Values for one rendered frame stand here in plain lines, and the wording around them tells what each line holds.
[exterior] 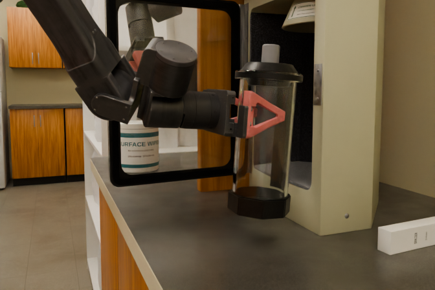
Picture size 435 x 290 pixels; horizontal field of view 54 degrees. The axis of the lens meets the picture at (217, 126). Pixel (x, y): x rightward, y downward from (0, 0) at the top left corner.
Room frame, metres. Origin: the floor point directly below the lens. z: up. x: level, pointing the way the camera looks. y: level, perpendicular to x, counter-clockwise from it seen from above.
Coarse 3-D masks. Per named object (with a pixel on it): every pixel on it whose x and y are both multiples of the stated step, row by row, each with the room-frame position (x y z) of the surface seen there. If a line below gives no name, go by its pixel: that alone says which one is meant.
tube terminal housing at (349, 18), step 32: (256, 0) 0.96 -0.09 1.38; (288, 0) 0.89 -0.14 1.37; (320, 0) 0.73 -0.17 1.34; (352, 0) 0.74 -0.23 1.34; (384, 0) 0.90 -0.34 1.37; (320, 32) 0.73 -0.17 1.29; (352, 32) 0.74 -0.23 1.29; (384, 32) 0.93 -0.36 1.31; (352, 64) 0.74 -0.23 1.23; (352, 96) 0.74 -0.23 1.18; (320, 128) 0.72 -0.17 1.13; (352, 128) 0.74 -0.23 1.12; (320, 160) 0.72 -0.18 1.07; (352, 160) 0.74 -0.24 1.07; (288, 192) 0.82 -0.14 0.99; (320, 192) 0.72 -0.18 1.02; (352, 192) 0.74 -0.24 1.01; (320, 224) 0.72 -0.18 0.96; (352, 224) 0.74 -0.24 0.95
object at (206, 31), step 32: (128, 32) 0.88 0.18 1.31; (160, 32) 0.91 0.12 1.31; (192, 32) 0.95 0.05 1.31; (224, 32) 0.98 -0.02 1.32; (224, 64) 0.98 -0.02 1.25; (128, 128) 0.88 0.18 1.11; (160, 128) 0.91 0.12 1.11; (128, 160) 0.88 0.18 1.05; (160, 160) 0.91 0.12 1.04; (192, 160) 0.95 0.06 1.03; (224, 160) 0.98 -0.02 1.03
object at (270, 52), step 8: (264, 48) 0.69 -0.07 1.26; (272, 48) 0.68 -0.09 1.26; (264, 56) 0.69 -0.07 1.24; (272, 56) 0.68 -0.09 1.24; (248, 64) 0.68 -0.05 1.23; (256, 64) 0.66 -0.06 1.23; (264, 64) 0.66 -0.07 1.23; (272, 64) 0.66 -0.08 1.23; (280, 64) 0.66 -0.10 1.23; (288, 64) 0.67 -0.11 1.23; (296, 72) 0.67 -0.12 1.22
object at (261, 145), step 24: (288, 72) 0.65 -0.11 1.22; (240, 96) 0.68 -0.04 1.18; (264, 96) 0.65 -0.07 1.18; (288, 96) 0.66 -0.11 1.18; (264, 120) 0.65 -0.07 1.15; (288, 120) 0.66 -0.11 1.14; (240, 144) 0.67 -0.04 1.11; (264, 144) 0.65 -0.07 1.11; (288, 144) 0.66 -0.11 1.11; (240, 168) 0.67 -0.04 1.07; (264, 168) 0.65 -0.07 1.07; (288, 168) 0.67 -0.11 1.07; (240, 192) 0.66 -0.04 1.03; (264, 192) 0.65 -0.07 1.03
